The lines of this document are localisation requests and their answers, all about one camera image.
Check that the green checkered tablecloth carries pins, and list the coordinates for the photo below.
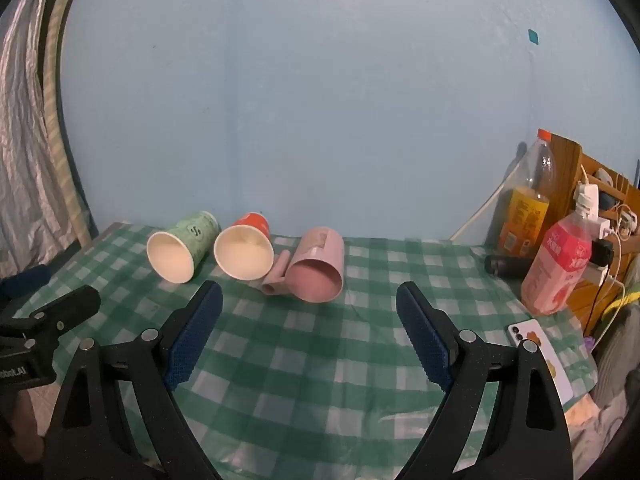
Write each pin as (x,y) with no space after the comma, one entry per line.
(310,365)

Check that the person's left forearm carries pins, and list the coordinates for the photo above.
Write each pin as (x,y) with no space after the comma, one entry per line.
(30,425)

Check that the green paper cup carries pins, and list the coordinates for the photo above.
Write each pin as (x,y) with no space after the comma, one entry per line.
(172,255)

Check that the white charger plug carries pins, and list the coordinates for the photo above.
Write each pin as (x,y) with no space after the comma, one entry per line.
(587,200)

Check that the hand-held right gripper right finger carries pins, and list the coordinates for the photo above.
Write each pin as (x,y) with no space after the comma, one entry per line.
(425,335)

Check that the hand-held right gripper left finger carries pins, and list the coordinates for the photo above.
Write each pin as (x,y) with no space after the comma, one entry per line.
(192,337)

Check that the black power adapter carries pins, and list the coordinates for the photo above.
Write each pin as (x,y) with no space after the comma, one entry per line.
(602,251)

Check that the pink mug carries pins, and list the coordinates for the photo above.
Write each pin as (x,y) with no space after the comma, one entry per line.
(316,272)

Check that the red paper cup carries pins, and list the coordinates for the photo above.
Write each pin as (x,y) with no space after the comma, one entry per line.
(243,255)

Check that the white phone with flower case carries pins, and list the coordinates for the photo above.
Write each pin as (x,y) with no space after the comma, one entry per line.
(555,360)

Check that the teal wall sticker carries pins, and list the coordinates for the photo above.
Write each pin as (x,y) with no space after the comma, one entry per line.
(534,36)

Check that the orange juice bottle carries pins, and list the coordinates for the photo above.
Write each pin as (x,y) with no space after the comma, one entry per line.
(525,210)

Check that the pink drink bottle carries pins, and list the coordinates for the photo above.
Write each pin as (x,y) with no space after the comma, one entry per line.
(555,265)

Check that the white power strip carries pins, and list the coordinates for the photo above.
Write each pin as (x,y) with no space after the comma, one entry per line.
(600,227)

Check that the grey curtain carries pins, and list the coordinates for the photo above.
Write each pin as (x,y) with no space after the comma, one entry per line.
(27,135)

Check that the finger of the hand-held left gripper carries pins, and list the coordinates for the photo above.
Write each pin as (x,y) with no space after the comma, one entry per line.
(60,312)
(25,280)

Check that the black cylinder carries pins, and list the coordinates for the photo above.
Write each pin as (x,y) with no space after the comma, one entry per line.
(502,265)

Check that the wooden rack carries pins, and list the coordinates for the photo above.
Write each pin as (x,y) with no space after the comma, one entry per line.
(567,160)

